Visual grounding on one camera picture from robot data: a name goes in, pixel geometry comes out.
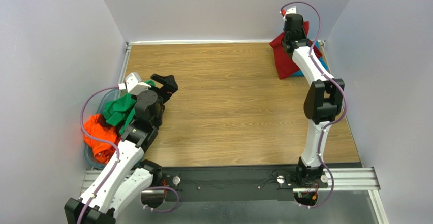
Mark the folded blue t shirt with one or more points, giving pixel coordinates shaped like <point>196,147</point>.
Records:
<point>310,68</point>

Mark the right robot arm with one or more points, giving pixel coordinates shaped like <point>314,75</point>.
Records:
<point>323,103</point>

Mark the aluminium rail frame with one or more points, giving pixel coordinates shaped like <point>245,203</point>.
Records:
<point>361,179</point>

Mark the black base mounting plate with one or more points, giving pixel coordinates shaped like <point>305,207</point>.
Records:
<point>232,183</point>

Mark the dark red t shirt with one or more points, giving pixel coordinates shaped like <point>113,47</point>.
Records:
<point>284,65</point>

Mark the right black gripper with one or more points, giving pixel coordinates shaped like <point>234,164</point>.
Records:
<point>286,45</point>

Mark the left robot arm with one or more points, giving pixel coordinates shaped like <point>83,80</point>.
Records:
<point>127,174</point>

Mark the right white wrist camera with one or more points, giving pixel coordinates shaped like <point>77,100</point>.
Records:
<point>290,10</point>

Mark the green t shirt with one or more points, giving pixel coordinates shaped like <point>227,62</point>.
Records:
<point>120,112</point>

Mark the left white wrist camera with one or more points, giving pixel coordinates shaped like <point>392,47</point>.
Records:
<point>133,84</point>

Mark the orange t shirt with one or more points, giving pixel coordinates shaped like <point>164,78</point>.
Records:
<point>101,139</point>

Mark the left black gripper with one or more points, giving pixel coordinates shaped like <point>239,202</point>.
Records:
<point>161,90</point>

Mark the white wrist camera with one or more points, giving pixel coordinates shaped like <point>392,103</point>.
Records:
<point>133,84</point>
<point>290,10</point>

